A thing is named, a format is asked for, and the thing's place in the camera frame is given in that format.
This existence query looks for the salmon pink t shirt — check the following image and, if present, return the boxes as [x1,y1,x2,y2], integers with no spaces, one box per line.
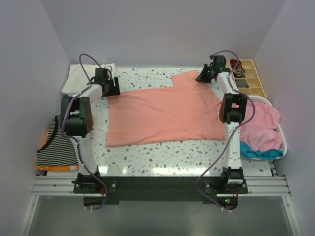
[106,70,225,147]

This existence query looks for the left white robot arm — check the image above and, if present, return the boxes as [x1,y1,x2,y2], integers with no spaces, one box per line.
[60,63,120,176]

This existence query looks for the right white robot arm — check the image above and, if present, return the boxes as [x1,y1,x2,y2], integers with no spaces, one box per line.
[195,53,247,193]

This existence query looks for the folded white t shirt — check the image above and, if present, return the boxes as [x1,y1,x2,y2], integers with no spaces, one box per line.
[62,64,116,95]

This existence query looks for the rolled dark socks in organizer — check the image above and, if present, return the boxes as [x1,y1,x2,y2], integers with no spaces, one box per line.
[229,59,246,78]

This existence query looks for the wooden compartment organizer box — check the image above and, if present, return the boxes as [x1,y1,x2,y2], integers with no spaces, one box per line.
[232,59,266,98]

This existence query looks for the white laundry basket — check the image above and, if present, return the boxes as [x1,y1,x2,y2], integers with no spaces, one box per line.
[240,95,287,161]

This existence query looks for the light pink garment in basket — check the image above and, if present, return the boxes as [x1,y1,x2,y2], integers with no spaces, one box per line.
[240,102,283,151]

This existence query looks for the black white striped shirt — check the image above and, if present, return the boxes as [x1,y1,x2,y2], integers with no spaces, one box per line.
[36,115,78,167]

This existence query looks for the blue garment in basket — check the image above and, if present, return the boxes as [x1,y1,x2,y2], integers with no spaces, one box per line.
[240,142,284,161]

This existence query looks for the folded orange t shirt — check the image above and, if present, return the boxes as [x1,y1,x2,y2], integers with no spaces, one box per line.
[35,131,78,172]

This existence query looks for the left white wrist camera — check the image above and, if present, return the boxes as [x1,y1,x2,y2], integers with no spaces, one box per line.
[101,63,116,74]

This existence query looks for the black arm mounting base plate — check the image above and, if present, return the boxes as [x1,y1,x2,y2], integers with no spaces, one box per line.
[72,174,249,206]

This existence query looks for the aluminium rail frame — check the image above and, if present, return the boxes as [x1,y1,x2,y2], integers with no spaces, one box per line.
[32,175,291,197]

